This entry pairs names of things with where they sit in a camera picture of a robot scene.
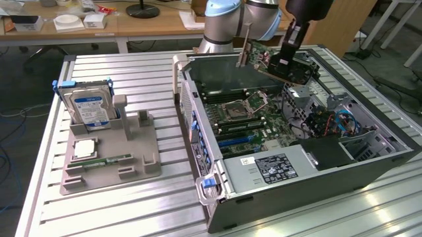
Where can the open black PC case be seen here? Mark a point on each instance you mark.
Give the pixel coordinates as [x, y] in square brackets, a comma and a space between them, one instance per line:
[297, 197]

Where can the green RAM stick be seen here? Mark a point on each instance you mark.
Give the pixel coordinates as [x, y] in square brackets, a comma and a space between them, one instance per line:
[99, 161]

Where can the silver CPU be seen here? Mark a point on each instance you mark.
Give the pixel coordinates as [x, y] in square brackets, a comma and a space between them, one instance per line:
[84, 149]

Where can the black RAM slot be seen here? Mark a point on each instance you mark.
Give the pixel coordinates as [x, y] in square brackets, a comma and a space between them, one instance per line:
[224, 93]
[226, 99]

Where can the white box with black top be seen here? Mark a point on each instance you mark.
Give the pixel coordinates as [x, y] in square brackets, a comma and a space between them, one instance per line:
[25, 23]

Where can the wooden desk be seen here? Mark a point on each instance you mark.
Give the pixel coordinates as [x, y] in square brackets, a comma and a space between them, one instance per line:
[49, 34]

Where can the installed RAM stick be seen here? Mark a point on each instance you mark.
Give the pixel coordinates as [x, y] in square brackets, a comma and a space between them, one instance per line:
[240, 126]

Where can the green graphics card with fan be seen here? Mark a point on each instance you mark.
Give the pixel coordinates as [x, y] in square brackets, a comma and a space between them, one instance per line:
[260, 53]

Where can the CPU socket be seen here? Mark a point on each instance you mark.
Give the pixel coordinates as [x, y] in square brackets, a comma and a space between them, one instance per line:
[235, 111]

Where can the wooden cabinet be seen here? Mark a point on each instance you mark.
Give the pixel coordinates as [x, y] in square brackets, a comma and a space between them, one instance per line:
[339, 29]

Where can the metal socket cover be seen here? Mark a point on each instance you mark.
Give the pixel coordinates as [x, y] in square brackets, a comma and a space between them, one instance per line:
[256, 100]

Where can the black floor stand base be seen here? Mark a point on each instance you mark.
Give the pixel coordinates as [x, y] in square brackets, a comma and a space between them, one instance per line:
[401, 85]

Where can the white box with round dish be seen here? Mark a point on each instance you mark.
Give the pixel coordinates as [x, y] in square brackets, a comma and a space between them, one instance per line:
[68, 23]

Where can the white table frame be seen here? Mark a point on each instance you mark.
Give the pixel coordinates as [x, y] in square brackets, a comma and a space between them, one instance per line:
[391, 22]

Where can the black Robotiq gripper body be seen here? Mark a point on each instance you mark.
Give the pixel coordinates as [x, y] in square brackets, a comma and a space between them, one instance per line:
[307, 8]

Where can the grey power supply with label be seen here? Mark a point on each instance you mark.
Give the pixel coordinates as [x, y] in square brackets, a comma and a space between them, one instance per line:
[250, 177]

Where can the white paper stack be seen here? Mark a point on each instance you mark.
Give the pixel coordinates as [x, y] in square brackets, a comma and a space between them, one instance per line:
[192, 23]

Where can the black round lamp base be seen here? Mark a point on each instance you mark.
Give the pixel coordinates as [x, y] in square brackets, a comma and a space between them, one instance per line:
[143, 11]

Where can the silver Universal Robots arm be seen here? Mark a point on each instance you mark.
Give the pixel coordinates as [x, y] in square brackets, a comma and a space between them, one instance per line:
[227, 24]

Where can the grey parts rack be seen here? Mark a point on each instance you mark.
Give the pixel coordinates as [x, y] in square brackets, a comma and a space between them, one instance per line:
[108, 143]

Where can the green motherboard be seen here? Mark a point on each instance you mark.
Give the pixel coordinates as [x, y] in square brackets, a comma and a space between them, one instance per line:
[274, 123]

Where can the white box with black label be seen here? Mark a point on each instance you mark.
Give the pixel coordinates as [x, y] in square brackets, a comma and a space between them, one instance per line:
[95, 21]

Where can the grey metal disk bay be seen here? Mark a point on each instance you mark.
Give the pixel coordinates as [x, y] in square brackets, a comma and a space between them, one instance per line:
[366, 145]

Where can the red packet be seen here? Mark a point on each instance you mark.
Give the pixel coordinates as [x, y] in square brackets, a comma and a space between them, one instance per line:
[107, 10]

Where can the hard disk with blue caddy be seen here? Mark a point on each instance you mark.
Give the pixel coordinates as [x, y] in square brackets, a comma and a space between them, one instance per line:
[87, 108]

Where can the black office chair base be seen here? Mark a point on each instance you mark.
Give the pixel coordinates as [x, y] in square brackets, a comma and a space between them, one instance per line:
[36, 55]

